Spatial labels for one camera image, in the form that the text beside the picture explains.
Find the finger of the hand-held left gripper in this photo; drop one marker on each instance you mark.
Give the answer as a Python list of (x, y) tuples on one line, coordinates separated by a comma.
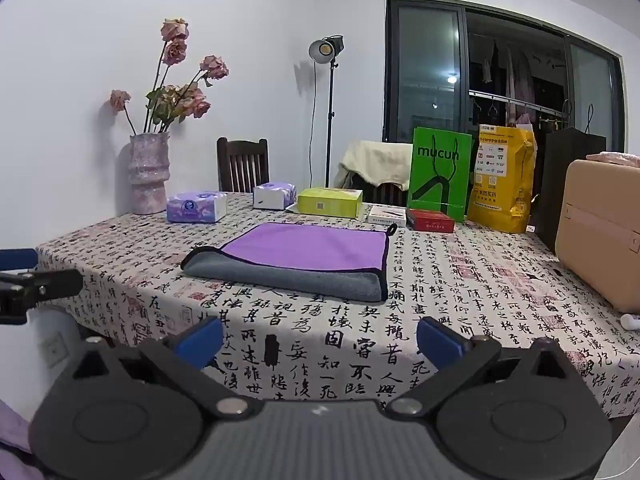
[(45, 287), (17, 259)]

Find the speckled pink ceramic vase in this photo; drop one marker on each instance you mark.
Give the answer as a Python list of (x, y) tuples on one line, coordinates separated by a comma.
[(148, 180)]

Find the studio light on stand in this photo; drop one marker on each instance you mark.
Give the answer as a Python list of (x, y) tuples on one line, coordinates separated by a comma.
[(327, 50)]

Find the dark wooden chair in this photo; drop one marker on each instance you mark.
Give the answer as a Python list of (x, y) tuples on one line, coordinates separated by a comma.
[(242, 165)]

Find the pink cloth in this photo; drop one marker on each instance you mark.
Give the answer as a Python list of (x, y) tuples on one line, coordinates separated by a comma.
[(617, 158)]

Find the black paper bag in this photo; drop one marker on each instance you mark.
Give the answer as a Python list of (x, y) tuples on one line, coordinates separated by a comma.
[(555, 185)]

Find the white wall outlet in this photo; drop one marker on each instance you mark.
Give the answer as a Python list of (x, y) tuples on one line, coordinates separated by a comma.
[(55, 350)]

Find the yellow plastic bag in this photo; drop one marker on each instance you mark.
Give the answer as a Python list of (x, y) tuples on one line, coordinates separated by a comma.
[(502, 180)]

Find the green paper bag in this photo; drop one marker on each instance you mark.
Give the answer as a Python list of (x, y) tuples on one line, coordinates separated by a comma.
[(440, 175)]

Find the small white earbud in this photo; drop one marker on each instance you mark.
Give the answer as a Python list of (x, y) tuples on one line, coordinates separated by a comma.
[(631, 321)]

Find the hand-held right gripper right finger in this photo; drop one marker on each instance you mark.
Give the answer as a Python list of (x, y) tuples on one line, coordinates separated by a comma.
[(439, 342)]

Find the cream cloth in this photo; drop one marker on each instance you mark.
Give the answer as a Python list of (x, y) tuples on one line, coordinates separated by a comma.
[(375, 160)]

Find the dried pink roses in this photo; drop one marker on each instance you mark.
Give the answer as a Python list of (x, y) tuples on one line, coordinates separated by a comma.
[(175, 99)]

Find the white and purple tissue pack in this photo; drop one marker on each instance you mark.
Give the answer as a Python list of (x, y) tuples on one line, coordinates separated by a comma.
[(272, 196)]

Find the yellow-green cardboard box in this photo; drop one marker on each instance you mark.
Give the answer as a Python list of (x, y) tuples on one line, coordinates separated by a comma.
[(327, 202)]

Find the hanging clothes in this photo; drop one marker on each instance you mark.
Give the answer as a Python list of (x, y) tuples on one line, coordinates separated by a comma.
[(515, 80)]

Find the dark chair under cloth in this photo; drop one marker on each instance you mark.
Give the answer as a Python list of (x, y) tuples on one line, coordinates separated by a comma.
[(387, 195)]

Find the dark framed sliding window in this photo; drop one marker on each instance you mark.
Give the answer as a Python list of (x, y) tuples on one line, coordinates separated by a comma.
[(425, 70)]

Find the beige hard case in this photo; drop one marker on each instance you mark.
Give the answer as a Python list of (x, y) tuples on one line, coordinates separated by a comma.
[(597, 240)]

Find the flat white box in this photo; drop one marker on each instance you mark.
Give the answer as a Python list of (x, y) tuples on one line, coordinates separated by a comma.
[(386, 216)]

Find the calligraphy printed tablecloth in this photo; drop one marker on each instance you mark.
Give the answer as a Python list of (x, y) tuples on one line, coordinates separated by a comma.
[(350, 322)]

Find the lilac cloth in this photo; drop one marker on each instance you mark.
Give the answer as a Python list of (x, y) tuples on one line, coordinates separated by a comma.
[(12, 440)]

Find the flat red box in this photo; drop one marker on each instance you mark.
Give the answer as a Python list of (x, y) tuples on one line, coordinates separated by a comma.
[(430, 221)]

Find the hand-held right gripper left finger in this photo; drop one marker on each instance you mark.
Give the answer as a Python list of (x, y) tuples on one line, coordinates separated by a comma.
[(201, 342)]

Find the purple and grey towel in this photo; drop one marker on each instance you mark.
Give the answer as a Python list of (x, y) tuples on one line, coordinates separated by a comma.
[(310, 252)]

